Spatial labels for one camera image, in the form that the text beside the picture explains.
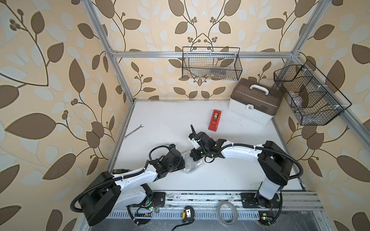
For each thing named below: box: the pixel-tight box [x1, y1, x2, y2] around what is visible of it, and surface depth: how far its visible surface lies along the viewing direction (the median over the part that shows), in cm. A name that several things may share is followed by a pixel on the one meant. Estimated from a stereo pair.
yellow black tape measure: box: [182, 205, 196, 223], surface depth 69 cm
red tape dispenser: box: [208, 109, 223, 132], surface depth 104 cm
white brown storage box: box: [228, 77, 284, 126], surface depth 99 cm
